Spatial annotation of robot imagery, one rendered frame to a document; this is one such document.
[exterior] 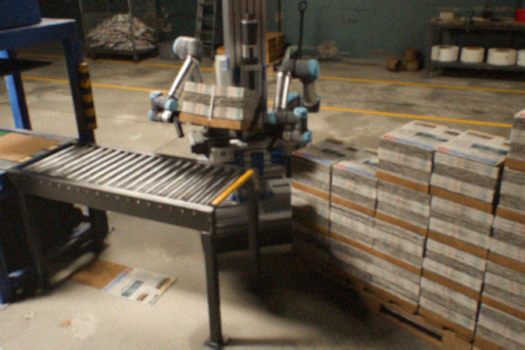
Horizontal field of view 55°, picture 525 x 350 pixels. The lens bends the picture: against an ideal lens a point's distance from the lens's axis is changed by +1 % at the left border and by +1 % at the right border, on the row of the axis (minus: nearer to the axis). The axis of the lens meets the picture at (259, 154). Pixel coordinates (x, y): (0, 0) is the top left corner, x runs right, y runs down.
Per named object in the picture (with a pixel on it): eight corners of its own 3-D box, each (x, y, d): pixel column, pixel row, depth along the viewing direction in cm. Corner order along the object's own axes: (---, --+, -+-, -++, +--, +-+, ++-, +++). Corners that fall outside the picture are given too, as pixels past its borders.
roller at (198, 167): (202, 172, 292) (206, 166, 290) (155, 206, 253) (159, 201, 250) (196, 166, 293) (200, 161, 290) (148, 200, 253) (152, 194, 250)
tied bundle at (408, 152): (411, 158, 282) (415, 119, 274) (462, 171, 263) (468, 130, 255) (374, 178, 257) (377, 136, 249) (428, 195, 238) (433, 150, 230)
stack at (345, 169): (326, 247, 350) (329, 135, 319) (498, 325, 274) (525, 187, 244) (290, 270, 325) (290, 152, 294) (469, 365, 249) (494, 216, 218)
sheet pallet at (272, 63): (289, 63, 949) (289, 33, 928) (273, 72, 880) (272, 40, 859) (233, 59, 996) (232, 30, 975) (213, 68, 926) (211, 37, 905)
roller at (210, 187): (230, 176, 285) (237, 173, 282) (187, 213, 245) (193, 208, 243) (225, 169, 285) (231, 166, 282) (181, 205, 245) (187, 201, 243)
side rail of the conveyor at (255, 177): (259, 187, 285) (258, 168, 280) (255, 191, 280) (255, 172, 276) (78, 156, 337) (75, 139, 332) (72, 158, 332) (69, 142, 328)
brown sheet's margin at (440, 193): (465, 170, 262) (466, 162, 261) (523, 187, 243) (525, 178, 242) (429, 194, 238) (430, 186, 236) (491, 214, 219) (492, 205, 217)
